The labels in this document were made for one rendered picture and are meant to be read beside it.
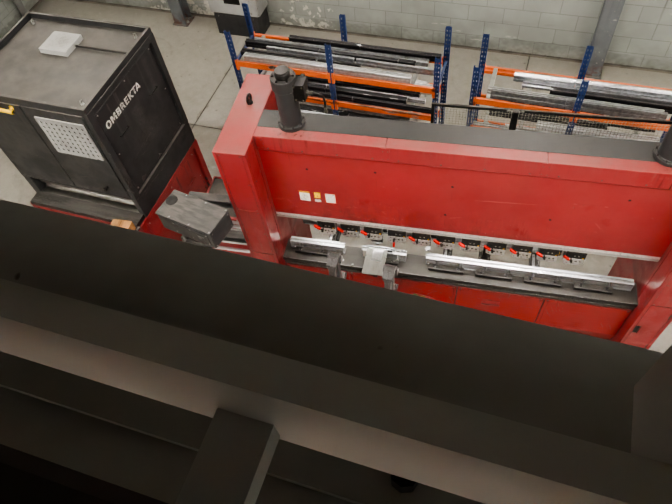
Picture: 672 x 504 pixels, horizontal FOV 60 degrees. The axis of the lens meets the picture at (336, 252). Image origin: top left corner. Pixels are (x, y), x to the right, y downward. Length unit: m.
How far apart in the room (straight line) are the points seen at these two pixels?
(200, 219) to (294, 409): 4.15
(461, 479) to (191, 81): 8.60
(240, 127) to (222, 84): 4.22
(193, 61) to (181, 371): 8.92
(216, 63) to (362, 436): 8.78
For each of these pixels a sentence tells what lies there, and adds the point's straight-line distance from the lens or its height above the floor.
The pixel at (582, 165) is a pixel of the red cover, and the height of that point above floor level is 2.30.
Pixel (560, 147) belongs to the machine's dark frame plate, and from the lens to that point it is 4.13.
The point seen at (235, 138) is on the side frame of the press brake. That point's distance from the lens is 4.26.
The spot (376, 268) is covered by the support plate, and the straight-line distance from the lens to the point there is 4.95.
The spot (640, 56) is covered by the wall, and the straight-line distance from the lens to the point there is 8.64.
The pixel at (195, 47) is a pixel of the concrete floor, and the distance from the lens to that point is 9.34.
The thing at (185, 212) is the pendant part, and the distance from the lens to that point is 4.39.
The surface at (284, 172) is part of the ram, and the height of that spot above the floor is 1.92.
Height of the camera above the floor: 5.17
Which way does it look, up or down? 55 degrees down
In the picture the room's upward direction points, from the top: 9 degrees counter-clockwise
